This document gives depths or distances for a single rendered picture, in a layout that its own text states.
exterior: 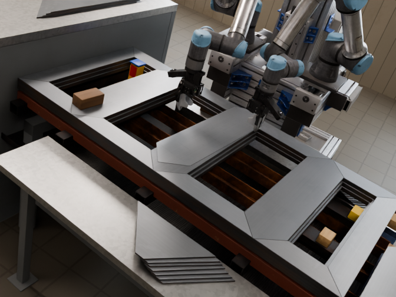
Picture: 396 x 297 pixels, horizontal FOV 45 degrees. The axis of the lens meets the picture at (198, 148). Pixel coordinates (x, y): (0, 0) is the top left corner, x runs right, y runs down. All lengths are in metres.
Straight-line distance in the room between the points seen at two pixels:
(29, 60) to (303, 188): 1.30
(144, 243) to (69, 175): 0.45
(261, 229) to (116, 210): 0.52
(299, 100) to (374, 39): 3.23
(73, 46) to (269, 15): 3.79
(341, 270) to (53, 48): 1.55
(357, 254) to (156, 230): 0.71
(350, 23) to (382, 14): 3.33
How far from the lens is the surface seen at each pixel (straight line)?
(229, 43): 2.02
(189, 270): 1.61
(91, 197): 1.80
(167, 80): 2.43
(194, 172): 1.87
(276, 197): 1.86
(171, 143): 1.96
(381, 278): 1.81
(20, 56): 2.24
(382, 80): 5.73
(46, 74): 2.28
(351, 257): 1.78
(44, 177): 1.87
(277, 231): 1.72
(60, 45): 2.36
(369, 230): 1.94
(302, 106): 2.49
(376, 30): 5.62
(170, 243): 1.64
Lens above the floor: 1.95
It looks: 33 degrees down
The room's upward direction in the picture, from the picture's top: 17 degrees clockwise
